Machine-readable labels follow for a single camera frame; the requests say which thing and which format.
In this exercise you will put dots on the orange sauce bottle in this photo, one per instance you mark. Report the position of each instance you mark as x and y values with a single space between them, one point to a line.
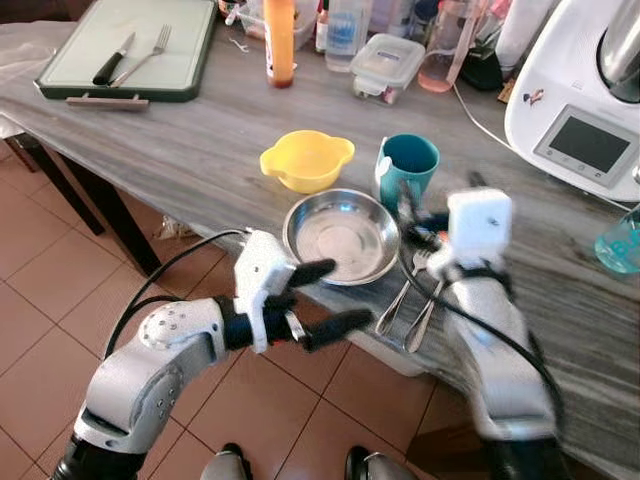
280 40

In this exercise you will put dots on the teal mug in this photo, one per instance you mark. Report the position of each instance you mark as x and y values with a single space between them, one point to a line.
405 165

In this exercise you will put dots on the white twist tie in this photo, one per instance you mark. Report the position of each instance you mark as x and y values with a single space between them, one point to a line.
238 43

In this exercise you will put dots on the yellow plastic bowl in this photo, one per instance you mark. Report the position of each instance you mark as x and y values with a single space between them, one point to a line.
307 160

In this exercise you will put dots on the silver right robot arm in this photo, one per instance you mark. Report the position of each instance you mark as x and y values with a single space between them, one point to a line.
495 350

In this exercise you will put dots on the clear blue water bottle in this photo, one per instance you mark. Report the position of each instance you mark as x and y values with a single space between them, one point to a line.
622 245

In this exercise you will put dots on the grey left robot foot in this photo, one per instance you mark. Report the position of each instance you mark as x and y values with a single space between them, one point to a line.
225 465

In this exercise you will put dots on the grey right robot foot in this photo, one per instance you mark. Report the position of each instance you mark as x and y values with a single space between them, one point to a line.
380 468

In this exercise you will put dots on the small hot sauce bottle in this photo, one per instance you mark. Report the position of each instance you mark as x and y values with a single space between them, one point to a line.
322 28

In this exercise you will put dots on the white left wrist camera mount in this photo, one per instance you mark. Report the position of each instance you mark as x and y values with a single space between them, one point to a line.
262 265

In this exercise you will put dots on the white kitchen appliance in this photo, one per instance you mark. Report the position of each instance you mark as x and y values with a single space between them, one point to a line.
570 90

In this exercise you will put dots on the green cutting board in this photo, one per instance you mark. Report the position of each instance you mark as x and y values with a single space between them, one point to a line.
100 30

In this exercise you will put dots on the white tall bottle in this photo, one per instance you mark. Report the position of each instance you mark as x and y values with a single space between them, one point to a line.
525 30

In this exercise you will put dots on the grey robot foot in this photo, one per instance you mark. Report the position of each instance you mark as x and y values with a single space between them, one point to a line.
380 468
225 465

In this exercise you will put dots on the steel spoon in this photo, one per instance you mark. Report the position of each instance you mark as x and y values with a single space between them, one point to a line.
390 310

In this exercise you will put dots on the clear lidded food container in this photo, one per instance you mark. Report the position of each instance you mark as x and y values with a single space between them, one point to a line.
385 65

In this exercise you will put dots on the steel bowl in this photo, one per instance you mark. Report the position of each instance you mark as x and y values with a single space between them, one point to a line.
340 240

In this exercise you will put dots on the black round container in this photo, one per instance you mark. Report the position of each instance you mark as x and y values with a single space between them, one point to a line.
492 70

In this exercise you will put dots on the black table leg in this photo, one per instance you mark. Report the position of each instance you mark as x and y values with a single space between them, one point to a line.
120 225
60 185

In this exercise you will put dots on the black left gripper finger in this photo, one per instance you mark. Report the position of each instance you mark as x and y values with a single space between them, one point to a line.
338 328
312 270

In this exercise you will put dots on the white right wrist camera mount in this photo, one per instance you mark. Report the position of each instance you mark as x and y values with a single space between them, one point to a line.
478 225

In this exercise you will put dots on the clear plastic storage box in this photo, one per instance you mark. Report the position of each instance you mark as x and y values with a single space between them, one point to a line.
250 20

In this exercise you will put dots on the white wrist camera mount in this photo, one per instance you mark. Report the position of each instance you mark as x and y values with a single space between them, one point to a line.
478 225
262 265

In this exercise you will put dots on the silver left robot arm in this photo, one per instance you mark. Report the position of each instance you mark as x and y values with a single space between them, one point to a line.
150 370

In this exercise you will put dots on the pink clear cup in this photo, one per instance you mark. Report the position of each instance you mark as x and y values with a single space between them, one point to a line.
445 55

